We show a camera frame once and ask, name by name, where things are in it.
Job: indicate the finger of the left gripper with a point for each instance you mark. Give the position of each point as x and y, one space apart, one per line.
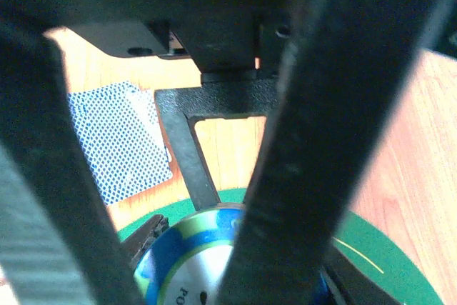
179 111
315 147

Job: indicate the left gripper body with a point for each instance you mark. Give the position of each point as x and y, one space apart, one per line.
200 15

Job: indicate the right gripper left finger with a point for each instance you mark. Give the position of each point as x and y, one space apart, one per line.
58 244

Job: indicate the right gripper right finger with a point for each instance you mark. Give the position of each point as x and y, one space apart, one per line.
347 285

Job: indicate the blue playing card deck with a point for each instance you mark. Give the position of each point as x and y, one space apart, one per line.
119 132

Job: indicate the blue green poker chip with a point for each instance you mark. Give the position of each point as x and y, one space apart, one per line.
185 264

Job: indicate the round green poker mat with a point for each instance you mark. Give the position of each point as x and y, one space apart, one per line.
367 248

